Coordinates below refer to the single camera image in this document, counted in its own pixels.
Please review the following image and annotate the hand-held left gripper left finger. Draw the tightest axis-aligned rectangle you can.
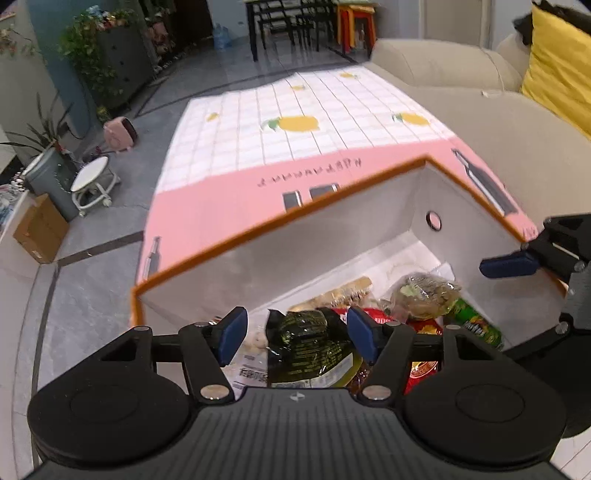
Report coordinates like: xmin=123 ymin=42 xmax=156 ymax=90
xmin=99 ymin=306 xmax=249 ymax=403

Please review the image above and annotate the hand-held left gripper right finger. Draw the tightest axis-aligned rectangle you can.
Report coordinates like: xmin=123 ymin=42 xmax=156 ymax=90
xmin=346 ymin=306 xmax=502 ymax=403

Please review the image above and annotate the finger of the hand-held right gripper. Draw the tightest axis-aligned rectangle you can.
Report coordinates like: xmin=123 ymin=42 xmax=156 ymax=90
xmin=479 ymin=215 xmax=591 ymax=284

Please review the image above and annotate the white snack packet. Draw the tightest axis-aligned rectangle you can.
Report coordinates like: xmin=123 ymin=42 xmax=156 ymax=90
xmin=222 ymin=316 xmax=271 ymax=400

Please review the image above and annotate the yellow snack packet tan header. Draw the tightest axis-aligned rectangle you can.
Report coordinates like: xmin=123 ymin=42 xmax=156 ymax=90
xmin=288 ymin=276 xmax=375 ymax=312

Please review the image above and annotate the dark green snack packet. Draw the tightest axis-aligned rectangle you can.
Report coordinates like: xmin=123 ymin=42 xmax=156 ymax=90
xmin=265 ymin=308 xmax=365 ymax=388

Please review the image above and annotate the red snack packet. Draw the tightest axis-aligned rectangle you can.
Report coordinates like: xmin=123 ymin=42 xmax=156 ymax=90
xmin=335 ymin=308 xmax=446 ymax=397

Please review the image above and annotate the bright green snack packet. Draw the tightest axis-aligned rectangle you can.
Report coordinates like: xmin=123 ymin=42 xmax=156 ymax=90
xmin=443 ymin=298 xmax=504 ymax=349

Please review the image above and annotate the clear packet brown green snack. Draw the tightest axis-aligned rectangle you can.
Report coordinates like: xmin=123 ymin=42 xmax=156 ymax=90
xmin=381 ymin=272 xmax=462 ymax=321

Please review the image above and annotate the white storage box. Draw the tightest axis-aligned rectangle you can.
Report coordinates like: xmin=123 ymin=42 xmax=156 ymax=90
xmin=131 ymin=156 xmax=570 ymax=365

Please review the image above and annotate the beige sofa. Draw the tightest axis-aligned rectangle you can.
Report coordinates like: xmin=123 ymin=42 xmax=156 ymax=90
xmin=369 ymin=33 xmax=591 ymax=232

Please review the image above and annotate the printed lemon tablecloth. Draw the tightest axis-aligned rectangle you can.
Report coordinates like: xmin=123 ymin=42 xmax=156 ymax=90
xmin=134 ymin=65 xmax=541 ymax=296

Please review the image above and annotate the yellow cushion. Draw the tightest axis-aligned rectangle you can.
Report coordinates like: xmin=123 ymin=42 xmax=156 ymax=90
xmin=521 ymin=4 xmax=591 ymax=139

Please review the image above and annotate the white round wheeled stool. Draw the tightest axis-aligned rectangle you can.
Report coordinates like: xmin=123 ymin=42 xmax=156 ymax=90
xmin=70 ymin=156 xmax=122 ymax=217

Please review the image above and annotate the brown cardboard box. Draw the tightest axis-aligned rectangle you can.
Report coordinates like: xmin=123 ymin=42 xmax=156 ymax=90
xmin=13 ymin=193 xmax=70 ymax=265

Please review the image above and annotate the pink small heater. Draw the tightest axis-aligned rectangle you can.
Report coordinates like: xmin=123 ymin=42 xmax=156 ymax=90
xmin=102 ymin=116 xmax=141 ymax=154

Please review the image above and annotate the potted plant in grey pot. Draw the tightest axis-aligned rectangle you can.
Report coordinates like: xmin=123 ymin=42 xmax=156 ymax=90
xmin=0 ymin=90 xmax=83 ymax=222

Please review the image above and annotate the dark cloth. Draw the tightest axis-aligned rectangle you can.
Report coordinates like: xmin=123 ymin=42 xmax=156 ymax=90
xmin=512 ymin=0 xmax=573 ymax=47

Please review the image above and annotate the red plastic stool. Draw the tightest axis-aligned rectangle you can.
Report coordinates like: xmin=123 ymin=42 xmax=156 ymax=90
xmin=344 ymin=7 xmax=376 ymax=52

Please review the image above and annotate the grey drawer cabinet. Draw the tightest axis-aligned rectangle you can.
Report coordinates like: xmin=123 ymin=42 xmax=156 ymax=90
xmin=95 ymin=23 xmax=155 ymax=109

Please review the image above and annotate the yellow plastic stool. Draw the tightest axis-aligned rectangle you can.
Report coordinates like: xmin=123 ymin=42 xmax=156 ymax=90
xmin=334 ymin=2 xmax=356 ymax=47

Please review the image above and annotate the shoe rack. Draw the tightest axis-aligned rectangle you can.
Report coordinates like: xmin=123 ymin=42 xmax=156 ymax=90
xmin=147 ymin=7 xmax=185 ymax=70

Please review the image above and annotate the black dining table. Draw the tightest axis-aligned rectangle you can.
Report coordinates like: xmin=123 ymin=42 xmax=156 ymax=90
xmin=244 ymin=0 xmax=340 ymax=61

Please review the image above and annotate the black chair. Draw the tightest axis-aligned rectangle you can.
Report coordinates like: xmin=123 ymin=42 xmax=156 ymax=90
xmin=295 ymin=0 xmax=338 ymax=51
xmin=256 ymin=2 xmax=296 ymax=49

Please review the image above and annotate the green leafy plant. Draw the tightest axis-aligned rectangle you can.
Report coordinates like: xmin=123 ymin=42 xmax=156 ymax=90
xmin=58 ymin=7 xmax=134 ymax=100

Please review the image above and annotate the flowering vine plant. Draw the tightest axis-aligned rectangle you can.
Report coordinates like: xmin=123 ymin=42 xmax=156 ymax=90
xmin=0 ymin=25 xmax=38 ymax=58

